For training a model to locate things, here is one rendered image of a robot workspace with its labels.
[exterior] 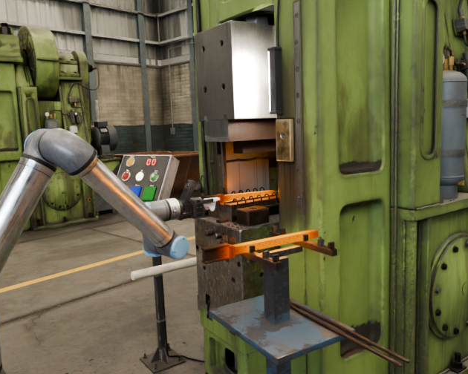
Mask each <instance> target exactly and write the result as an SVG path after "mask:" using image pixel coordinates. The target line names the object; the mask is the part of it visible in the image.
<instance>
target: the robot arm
mask: <svg viewBox="0 0 468 374"><path fill-rule="evenodd" d="M58 166H59V167H60V168H62V169H63V170H64V171H66V172H67V173H68V174H70V175H71V176H72V177H75V176H79V177H80V178H81V179H82V180H83V181H84V182H86V183H87V184H88V185H89V186H90V187H91V188H92V189H93V190H95V192H96V193H98V194H99V195H100V196H101V197H102V198H103V199H104V200H106V201H107V202H108V203H109V204H110V205H111V206H113V207H114V208H115V209H116V210H117V211H118V212H119V213H121V215H122V216H124V218H125V219H127V220H128V221H129V222H130V223H131V224H132V225H134V226H135V227H136V228H137V229H138V230H139V231H141V232H142V236H143V252H144V254H145V255H147V256H152V257H159V256H162V255H165V256H167V257H171V258H173V259H181V258H183V257H185V256H186V254H187V252H188V251H189V241H188V240H187V239H186V238H185V237H184V236H180V235H179V234H177V233H176V232H175V231H174V230H173V229H172V228H170V227H169V226H168V225H167V224H165V223H164V221H169V220H183V219H187V218H192V219H197V218H202V217H204V213H205V210H204V208H205V209H206V210H209V209H210V211H214V210H215V204H216V201H218V200H220V198H218V197H211V198H204V199H201V198H200V197H191V196H192V193H193V191H194V189H195V186H196V184H197V183H196V182H195V181H194V180H187V182H186V185H185V187H184V189H183V192H182V194H181V197H180V199H179V200H176V199H175V198H172V199H166V200H158V201H152V202H145V203H144V202H143V201H142V200H141V199H140V198H139V197H138V196H137V195H136V194H135V193H134V192H133V191H132V190H131V189H130V188H129V187H127V186H126V185H125V184H124V183H123V182H122V181H121V180H120V179H119V178H118V177H117V176H116V175H115V174H114V173H113V172H112V171H111V170H110V169H109V168H107V167H106V166H105V165H104V164H103V163H102V162H101V161H100V160H99V159H98V158H97V150H96V149H95V148H93V147H92V146H91V145H90V144H89V143H88V142H86V141H85V140H84V139H82V138H81V137H79V136H77V135H76V134H74V133H72V132H70V131H67V130H65V129H61V128H53V129H47V128H43V129H39V130H37V131H34V132H33V133H31V134H30V135H29V136H28V137H27V138H26V140H25V144H24V152H23V154H22V155H21V157H20V161H19V163H18V165H17V166H16V168H15V170H14V172H13V173H12V175H11V177H10V179H9V180H8V182H7V185H6V186H5V187H4V190H3V191H2V193H1V195H0V273H1V271H2V269H3V267H4V265H5V264H6V262H7V259H8V258H9V256H10V254H11V252H12V251H13V248H14V246H15V245H16V243H17V241H18V239H19V237H20V235H21V233H22V232H23V230H24V228H25V226H26V224H27V222H28V221H29V219H30V216H31V215H32V213H33V210H34V209H35V208H36V205H37V203H38V202H39V199H40V198H41V196H42V194H43V192H44V190H45V188H46V187H47V185H48V183H49V181H50V179H51V177H52V176H53V174H54V173H55V171H56V170H57V168H58ZM0 374H6V372H5V371H4V369H3V366H2V360H1V348H0Z"/></svg>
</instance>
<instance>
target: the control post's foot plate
mask: <svg viewBox="0 0 468 374"><path fill-rule="evenodd" d="M167 345H168V352H169V355H179V354H177V353H176V352H175V351H174V350H173V349H172V348H171V347H170V346H169V343H167ZM162 357H163V360H162V361H161V360H160V347H157V349H156V351H155V352H153V353H151V354H149V355H146V354H145V353H144V356H143V357H140V359H139V360H140V361H141V362H142V363H143V364H144V365H145V367H147V368H148V369H149V370H150V371H151V372H153V373H154V374H155V373H159V372H161V371H164V370H169V369H171V368H173V367H176V366H178V365H181V364H183V363H186V360H185V359H184V358H182V357H181V356H180V355H179V356H178V357H169V356H168V355H167V353H166V351H165V348H164V347H163V348H162Z"/></svg>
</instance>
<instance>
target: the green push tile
mask: <svg viewBox="0 0 468 374"><path fill-rule="evenodd" d="M156 190H157V188H156V187H145V189H144V192H143V196H142V199H141V200H145V201H153V200H154V197H155V192H156Z"/></svg>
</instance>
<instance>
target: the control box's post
mask: <svg viewBox="0 0 468 374"><path fill-rule="evenodd" d="M152 262H153V266H159V265H160V256H159V257H152ZM154 286H155V308H156V319H157V320H159V321H161V320H163V319H164V314H163V291H162V279H161V276H158V277H154ZM157 342H158V346H159V347H160V360H161V361H162V360H163V357H162V348H163V347H164V348H165V351H166V339H165V326H164V321H162V322H160V323H158V322H157Z"/></svg>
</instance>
